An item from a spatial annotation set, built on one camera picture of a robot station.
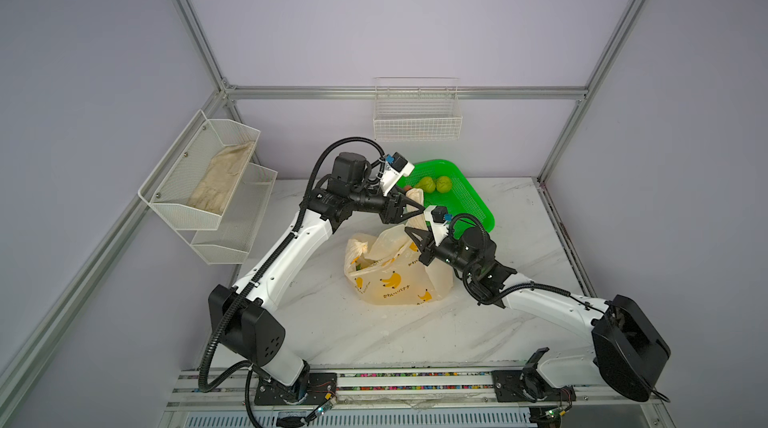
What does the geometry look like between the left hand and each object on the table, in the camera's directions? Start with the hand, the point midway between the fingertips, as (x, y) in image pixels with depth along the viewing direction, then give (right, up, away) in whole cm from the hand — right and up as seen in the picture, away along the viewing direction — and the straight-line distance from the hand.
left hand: (418, 206), depth 69 cm
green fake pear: (+7, +9, +45) cm, 46 cm away
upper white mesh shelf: (-59, +6, +10) cm, 60 cm away
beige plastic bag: (-7, -17, +11) cm, 22 cm away
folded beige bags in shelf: (-53, +6, +10) cm, 54 cm away
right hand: (-3, -6, +6) cm, 9 cm away
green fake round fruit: (+14, +9, +45) cm, 47 cm away
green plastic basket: (+20, +3, +39) cm, 44 cm away
